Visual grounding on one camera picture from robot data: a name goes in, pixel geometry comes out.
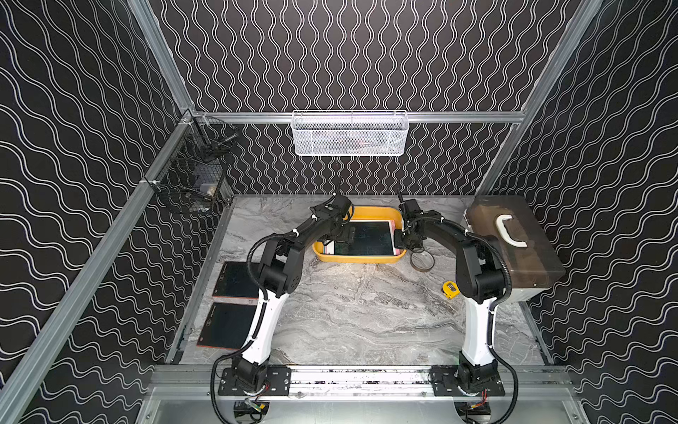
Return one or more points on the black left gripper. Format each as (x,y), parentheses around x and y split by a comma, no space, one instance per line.
(345,230)

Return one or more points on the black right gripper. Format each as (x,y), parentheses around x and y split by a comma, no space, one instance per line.
(398,245)

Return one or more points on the white writing tablet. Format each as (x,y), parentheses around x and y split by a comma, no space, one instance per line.
(364,238)

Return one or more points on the red writing tablet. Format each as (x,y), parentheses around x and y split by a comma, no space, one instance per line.
(226,326)
(233,282)

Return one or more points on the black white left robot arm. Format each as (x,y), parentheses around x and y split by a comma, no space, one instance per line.
(275,266)

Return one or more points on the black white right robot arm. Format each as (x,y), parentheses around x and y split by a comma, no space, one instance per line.
(481,276)

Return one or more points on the yellow plastic storage tray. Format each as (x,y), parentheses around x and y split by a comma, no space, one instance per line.
(365,213)

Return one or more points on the yellow tape measure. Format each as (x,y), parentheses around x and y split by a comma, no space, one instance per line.
(450,290)

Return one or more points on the white toolbox brown lid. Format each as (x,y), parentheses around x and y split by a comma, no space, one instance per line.
(533,264)

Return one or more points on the white wire mesh basket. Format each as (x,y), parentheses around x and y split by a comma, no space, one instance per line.
(349,133)

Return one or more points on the black wire mesh basket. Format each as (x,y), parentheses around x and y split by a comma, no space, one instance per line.
(193,182)

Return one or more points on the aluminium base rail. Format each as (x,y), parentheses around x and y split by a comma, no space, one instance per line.
(327,383)

